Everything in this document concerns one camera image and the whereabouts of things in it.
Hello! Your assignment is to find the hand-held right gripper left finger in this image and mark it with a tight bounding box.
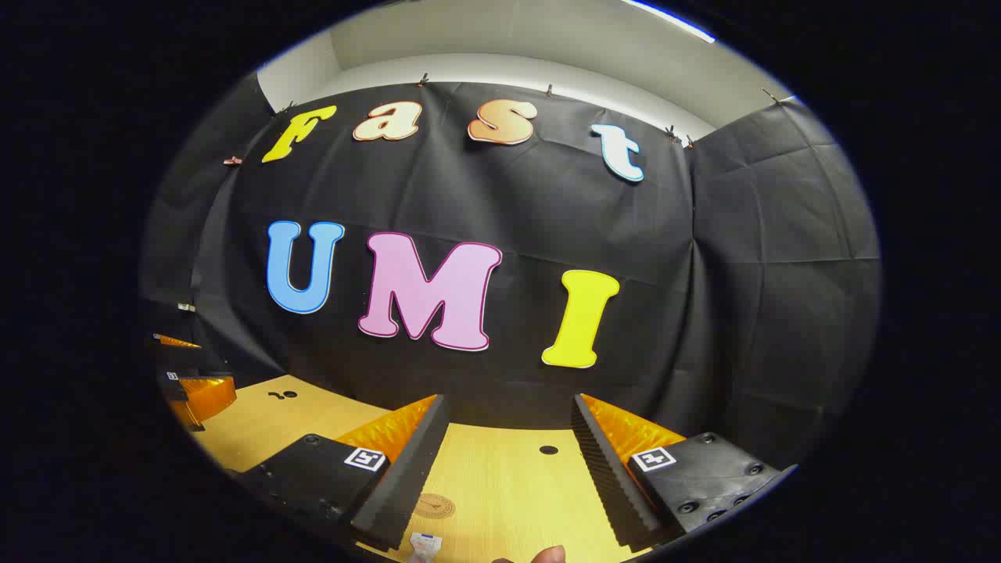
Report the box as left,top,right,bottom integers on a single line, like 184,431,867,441
231,393,451,552

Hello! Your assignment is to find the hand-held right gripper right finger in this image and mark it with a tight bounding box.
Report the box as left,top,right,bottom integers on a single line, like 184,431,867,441
570,393,798,549

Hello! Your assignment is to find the wooden desktop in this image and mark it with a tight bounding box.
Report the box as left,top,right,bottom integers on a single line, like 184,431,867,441
184,374,681,563

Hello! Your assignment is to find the black backdrop cloth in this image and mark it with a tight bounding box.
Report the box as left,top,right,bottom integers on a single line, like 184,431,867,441
139,74,883,470

